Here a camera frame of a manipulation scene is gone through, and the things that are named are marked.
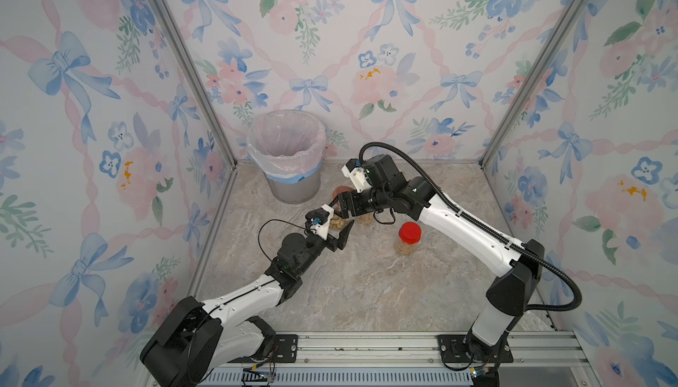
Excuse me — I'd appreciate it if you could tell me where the aluminium corner post right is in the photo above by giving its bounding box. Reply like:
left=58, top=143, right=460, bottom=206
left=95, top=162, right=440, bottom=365
left=478, top=0, right=589, bottom=170

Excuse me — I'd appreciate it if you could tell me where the thin black left cable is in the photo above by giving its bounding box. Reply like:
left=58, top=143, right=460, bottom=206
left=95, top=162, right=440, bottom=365
left=257, top=218, right=309, bottom=263

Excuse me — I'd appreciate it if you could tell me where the red jar lid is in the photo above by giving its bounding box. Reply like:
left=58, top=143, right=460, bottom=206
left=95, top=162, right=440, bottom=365
left=398, top=222, right=422, bottom=245

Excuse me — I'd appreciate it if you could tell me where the aluminium corner post left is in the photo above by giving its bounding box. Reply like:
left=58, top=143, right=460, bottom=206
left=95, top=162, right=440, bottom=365
left=149, top=0, right=238, bottom=171

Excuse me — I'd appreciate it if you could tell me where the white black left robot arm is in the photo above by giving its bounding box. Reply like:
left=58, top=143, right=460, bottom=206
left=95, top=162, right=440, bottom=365
left=139, top=205, right=353, bottom=386

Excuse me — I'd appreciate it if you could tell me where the pink trash bag liner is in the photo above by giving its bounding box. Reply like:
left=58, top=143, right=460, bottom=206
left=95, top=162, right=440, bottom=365
left=246, top=110, right=327, bottom=184

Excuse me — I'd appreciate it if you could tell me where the black corrugated cable conduit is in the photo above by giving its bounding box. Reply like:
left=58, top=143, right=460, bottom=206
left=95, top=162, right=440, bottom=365
left=358, top=142, right=584, bottom=313

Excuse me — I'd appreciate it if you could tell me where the clear jar with orange lid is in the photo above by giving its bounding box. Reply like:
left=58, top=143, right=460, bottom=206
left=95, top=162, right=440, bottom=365
left=329, top=186, right=354, bottom=232

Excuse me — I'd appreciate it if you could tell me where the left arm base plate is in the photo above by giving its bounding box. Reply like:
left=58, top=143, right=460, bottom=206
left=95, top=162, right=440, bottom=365
left=232, top=333, right=298, bottom=365

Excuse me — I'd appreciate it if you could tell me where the aluminium corner post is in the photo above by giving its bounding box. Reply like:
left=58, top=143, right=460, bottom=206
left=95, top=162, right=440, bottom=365
left=478, top=0, right=589, bottom=170
left=149, top=0, right=238, bottom=171

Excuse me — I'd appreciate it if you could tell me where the clear jar with peanuts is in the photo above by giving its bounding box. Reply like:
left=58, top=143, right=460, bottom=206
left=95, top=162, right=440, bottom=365
left=395, top=236, right=420, bottom=256

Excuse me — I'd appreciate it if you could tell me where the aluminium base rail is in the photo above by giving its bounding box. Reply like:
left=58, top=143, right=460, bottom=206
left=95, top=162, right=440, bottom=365
left=200, top=331, right=602, bottom=387

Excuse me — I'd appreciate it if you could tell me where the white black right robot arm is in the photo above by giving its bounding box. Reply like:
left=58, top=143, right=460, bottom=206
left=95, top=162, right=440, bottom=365
left=338, top=168, right=541, bottom=362

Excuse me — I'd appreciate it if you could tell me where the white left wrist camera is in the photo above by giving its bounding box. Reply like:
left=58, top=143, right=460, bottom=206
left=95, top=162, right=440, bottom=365
left=305, top=220, right=330, bottom=240

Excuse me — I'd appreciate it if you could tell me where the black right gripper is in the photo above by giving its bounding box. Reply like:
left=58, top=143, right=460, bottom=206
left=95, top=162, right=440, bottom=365
left=326, top=186, right=391, bottom=218

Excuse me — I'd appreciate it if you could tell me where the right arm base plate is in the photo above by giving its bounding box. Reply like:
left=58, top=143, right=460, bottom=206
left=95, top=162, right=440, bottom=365
left=436, top=333, right=514, bottom=365

